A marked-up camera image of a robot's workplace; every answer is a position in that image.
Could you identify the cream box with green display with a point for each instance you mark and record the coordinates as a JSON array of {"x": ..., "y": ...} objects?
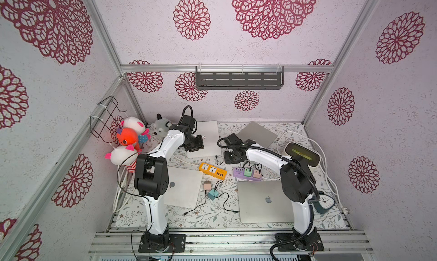
[{"x": 302, "y": 154}]

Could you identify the white laptop front left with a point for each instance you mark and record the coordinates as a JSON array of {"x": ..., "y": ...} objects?
[{"x": 184, "y": 187}]

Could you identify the orange power strip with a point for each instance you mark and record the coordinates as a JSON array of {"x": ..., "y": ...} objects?
[{"x": 213, "y": 171}]

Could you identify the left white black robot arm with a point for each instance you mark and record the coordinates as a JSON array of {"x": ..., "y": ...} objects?
[{"x": 151, "y": 179}]

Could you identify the white laptop with red logo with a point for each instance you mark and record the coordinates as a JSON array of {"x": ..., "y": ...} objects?
[{"x": 210, "y": 133}]

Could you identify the grey metal wall shelf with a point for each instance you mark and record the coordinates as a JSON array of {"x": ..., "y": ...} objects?
[{"x": 215, "y": 80}]

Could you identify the white pink plush upper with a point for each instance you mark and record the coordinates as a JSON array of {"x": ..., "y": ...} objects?
[{"x": 135, "y": 124}]

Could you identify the teal charger plug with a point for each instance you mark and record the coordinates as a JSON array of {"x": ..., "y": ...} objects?
[{"x": 213, "y": 194}]

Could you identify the purple power strip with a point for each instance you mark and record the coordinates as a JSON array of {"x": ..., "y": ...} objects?
[{"x": 239, "y": 173}]

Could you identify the black wire wall basket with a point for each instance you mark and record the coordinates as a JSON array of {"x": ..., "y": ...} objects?
[{"x": 105, "y": 125}]

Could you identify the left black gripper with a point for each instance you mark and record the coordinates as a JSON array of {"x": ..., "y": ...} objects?
[{"x": 200, "y": 145}]

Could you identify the silver laptop rear right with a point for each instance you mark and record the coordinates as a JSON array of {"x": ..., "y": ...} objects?
[{"x": 256, "y": 132}]

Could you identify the grey husky plush toy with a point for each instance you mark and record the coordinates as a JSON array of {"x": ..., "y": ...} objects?
[{"x": 161, "y": 127}]

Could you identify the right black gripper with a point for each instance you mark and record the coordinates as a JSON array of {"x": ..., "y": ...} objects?
[{"x": 231, "y": 157}]

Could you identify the silver apple laptop front right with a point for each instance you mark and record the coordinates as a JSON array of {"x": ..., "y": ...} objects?
[{"x": 263, "y": 202}]

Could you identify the white plush striped legs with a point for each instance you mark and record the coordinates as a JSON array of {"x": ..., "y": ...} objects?
[{"x": 124, "y": 156}]

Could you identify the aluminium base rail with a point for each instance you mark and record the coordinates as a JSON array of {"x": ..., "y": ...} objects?
[{"x": 227, "y": 243}]

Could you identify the teal alarm clock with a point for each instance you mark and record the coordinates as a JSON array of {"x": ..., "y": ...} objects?
[{"x": 324, "y": 204}]

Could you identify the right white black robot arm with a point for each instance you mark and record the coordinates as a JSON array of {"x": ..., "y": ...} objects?
[{"x": 298, "y": 185}]

